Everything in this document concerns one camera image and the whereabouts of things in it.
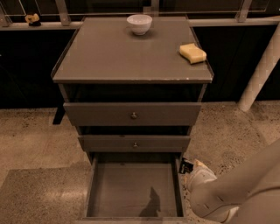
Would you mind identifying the metal railing ledge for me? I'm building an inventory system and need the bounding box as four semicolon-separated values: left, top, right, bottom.
0;0;280;32

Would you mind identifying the middle grey drawer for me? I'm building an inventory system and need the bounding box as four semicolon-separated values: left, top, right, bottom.
78;135;190;152

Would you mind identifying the white ceramic bowl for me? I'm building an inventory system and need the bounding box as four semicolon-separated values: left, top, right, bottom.
127;14;152;35

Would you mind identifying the top grey drawer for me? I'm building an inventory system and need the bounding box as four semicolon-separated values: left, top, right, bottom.
64;102;201;126

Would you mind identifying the small yellow black object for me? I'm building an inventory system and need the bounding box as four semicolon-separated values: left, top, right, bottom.
24;13;41;26

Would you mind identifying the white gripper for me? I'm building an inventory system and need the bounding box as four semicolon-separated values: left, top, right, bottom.
186;159;217;192

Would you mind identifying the bottom grey open drawer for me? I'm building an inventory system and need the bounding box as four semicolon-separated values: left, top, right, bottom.
75;152;191;224

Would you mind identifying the white slanted post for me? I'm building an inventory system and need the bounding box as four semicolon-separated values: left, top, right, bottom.
238;23;280;112

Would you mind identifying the black rxbar chocolate wrapper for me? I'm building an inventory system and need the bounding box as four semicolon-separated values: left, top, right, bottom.
178;157;193;174

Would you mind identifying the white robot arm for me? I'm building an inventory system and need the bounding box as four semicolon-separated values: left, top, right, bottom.
186;140;280;224

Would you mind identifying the yellow sponge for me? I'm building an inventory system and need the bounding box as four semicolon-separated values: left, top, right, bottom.
179;43;207;64

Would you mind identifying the grey drawer cabinet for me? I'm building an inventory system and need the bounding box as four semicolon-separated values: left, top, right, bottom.
50;15;214;224

